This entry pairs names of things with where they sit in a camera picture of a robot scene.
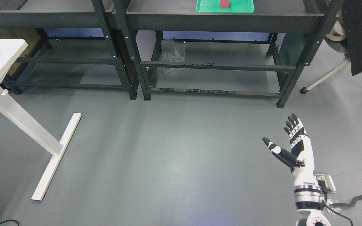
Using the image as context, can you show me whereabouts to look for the black right metal shelf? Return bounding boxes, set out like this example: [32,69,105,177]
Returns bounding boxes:
[112,0,343,109]

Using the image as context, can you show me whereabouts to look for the green plastic tray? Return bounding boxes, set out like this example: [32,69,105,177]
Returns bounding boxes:
[196,0,255,13]

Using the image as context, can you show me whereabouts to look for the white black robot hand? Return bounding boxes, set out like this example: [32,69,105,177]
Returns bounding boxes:
[262,113,318,186]

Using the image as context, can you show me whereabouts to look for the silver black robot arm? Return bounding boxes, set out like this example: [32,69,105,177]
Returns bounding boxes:
[294,174,336,226]

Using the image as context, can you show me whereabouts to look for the pink block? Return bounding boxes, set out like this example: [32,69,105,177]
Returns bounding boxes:
[219,0,230,8]

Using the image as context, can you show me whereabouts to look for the black metal shelf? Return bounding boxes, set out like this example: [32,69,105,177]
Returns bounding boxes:
[0,0,139,99]
[112,0,343,109]

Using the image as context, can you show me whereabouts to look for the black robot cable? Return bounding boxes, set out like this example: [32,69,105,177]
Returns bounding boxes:
[321,182,362,226]

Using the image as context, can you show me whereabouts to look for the white table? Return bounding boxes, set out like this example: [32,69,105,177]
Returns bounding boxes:
[0,39,82,201]

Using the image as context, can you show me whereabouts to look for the white rolling chair base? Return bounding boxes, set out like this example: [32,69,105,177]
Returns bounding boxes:
[300,21,351,94]

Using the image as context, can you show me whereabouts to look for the black left metal shelf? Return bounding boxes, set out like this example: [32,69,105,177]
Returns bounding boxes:
[0,0,139,99]

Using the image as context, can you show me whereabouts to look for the clear plastic bag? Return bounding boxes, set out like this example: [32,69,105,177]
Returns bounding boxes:
[161,39,187,78]

